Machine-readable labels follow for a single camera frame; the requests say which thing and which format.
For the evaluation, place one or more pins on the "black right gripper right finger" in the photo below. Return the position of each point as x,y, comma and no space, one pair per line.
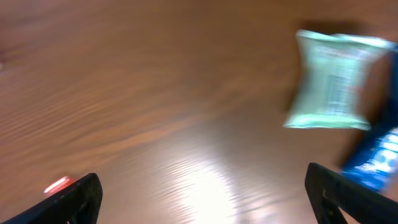
330,193

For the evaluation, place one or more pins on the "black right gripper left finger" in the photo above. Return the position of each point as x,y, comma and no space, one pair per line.
75,202

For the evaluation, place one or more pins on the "red Nescafe coffee stick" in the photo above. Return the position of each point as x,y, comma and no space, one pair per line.
57,184

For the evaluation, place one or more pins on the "blue Oreo cookie pack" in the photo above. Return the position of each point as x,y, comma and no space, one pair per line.
374,162

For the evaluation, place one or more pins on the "mint green wipes pack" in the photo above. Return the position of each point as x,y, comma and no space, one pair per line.
335,68

